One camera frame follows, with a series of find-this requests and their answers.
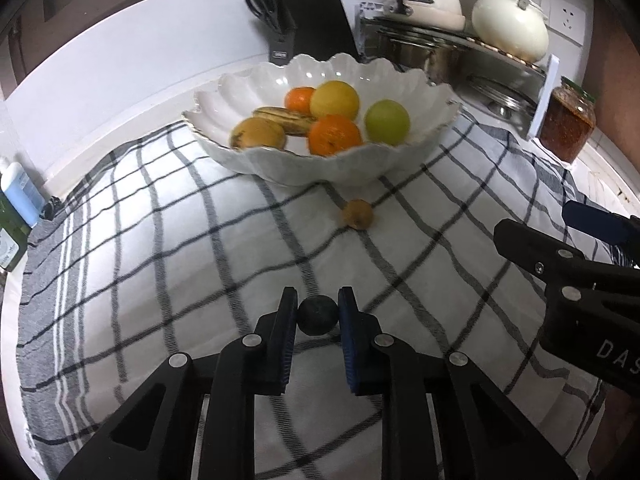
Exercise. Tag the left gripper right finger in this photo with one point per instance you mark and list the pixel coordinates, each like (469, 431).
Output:
(442, 417)

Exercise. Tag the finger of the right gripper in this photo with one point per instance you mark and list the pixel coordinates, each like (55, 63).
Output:
(564, 268)
(604, 225)

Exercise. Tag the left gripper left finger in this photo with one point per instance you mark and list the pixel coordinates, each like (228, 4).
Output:
(195, 417)

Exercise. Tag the small dark green lime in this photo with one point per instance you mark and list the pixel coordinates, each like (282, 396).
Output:
(317, 315)

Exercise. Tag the green apple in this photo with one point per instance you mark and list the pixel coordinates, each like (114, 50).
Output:
(387, 122)

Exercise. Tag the orange mandarin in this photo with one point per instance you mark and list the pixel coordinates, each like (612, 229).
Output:
(333, 134)

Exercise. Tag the yellow lemon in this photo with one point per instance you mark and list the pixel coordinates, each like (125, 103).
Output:
(335, 97)

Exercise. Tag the brown spotted banana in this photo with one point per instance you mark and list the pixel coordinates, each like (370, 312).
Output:
(292, 122)

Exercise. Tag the small orange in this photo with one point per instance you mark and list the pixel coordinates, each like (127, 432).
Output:
(298, 100)

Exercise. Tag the yellow mango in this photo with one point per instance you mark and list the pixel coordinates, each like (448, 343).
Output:
(256, 131)

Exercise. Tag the checkered kitchen cloth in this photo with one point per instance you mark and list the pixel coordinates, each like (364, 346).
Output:
(161, 250)

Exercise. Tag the person's right hand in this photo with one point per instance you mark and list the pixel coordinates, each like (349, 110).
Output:
(620, 413)

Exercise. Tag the glass jar of pickle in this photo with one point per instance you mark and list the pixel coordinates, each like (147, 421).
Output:
(569, 121)

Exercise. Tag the steel pot lid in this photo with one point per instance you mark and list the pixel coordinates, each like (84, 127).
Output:
(503, 101)

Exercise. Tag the metal corner shelf rack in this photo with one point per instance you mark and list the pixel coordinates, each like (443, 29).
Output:
(477, 59)

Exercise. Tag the small brown kiwi fruit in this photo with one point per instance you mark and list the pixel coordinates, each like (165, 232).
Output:
(358, 215)

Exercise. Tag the white ceramic kettle pot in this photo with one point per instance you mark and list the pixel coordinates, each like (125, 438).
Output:
(517, 27)

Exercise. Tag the large steel stockpot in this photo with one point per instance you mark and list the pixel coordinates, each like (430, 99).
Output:
(437, 59)

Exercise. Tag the green dish soap bottle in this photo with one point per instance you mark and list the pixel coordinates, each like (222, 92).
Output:
(13, 236)

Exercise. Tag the blue white soap bottle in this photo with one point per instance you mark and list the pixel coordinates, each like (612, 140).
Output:
(21, 192)

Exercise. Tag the white scalloped fruit bowl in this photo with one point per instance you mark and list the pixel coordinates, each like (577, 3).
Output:
(432, 110)

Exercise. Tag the black knife block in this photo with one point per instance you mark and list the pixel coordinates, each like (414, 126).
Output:
(319, 28)

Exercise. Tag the wall power outlets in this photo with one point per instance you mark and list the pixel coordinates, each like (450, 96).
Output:
(566, 19)

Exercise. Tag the cream saucepan with handle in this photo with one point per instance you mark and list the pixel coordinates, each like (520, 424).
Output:
(441, 14)

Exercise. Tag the black handled scissors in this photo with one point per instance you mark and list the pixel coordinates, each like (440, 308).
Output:
(272, 13)

